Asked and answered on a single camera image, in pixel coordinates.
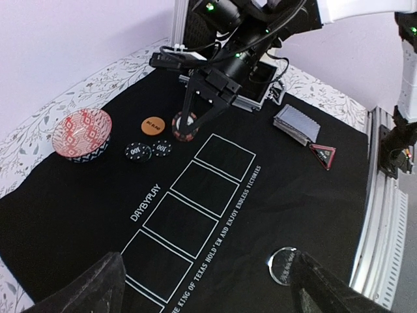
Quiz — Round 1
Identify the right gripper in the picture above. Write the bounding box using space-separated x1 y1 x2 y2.
180 67 242 133

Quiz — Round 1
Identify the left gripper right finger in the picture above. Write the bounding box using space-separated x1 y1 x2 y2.
290 251 389 312

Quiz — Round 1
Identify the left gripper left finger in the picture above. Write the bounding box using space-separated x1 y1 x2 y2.
26 252 126 312

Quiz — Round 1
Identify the clear dealer button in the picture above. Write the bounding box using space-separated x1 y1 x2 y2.
266 246 299 286

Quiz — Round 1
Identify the red poker chip stack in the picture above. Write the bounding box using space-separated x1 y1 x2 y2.
171 112 199 142

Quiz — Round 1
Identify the orange big blind button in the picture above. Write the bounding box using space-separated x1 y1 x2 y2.
141 116 165 136

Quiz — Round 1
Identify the black poker chip stack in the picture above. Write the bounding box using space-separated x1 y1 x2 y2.
151 140 173 157

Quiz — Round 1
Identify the black 100 poker chip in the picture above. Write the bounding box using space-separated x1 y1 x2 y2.
124 142 152 163

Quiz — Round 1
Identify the blue playing card deck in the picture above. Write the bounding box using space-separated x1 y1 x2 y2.
273 104 321 146

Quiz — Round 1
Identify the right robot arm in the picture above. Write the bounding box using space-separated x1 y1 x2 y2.
191 1 416 178

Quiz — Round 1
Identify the aluminium poker chip case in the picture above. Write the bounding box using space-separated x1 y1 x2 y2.
172 0 287 113

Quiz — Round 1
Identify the black poker mat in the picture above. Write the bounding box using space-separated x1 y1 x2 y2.
1 70 369 312

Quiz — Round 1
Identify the patterned small bowl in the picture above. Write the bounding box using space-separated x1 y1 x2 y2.
51 108 112 164

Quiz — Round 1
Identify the red black triangle card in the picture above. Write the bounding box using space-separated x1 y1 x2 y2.
309 143 336 171

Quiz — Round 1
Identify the front aluminium rail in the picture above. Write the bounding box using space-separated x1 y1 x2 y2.
349 107 409 310

